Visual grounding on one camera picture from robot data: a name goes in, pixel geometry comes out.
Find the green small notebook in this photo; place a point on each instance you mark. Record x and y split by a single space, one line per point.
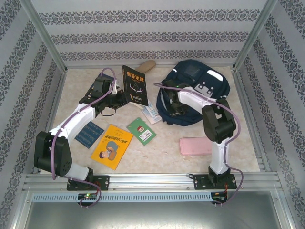
141 131

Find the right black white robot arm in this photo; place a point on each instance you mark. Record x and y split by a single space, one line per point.
219 152

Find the aluminium mounting rail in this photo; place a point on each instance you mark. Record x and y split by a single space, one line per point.
152 181

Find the right aluminium side rail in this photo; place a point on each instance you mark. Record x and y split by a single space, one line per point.
243 95

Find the right small circuit board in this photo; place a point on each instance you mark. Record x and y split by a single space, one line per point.
219 197

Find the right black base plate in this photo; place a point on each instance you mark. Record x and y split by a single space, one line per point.
199 182

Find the small circuit board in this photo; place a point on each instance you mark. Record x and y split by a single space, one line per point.
219 197
88 196

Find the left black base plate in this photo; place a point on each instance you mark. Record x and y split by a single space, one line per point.
103 182

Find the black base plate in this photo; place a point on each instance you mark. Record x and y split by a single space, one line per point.
103 182
199 182

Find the yellow cartoon cover book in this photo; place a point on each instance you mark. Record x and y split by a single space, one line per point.
112 148

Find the left aluminium side rail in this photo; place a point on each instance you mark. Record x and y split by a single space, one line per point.
51 119

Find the aluminium side rail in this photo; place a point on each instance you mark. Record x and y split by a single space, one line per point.
243 95
51 119

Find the left aluminium frame post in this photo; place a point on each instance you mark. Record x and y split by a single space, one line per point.
45 35

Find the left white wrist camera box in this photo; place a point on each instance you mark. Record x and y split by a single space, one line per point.
115 88

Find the black book with yellow title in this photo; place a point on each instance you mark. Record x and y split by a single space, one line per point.
135 83

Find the left small circuit board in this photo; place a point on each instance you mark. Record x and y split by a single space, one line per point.
88 196

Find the tan glasses case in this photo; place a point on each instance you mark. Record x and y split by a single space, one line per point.
147 66

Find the clear plastic blue mask pack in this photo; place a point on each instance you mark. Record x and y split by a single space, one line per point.
152 114

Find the aluminium frame post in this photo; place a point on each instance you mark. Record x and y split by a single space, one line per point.
256 33
45 35

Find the navy blue backpack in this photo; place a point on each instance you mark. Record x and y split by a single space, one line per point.
214 88

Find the blue patterned thin notebook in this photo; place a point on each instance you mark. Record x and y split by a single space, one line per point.
89 134

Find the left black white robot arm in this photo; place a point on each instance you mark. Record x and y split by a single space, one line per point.
78 119

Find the pink pencil case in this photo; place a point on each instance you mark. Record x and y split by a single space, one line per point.
195 146

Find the aluminium back rail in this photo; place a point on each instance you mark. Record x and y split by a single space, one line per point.
83 66

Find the right aluminium frame post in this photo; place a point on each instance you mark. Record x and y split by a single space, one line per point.
256 33

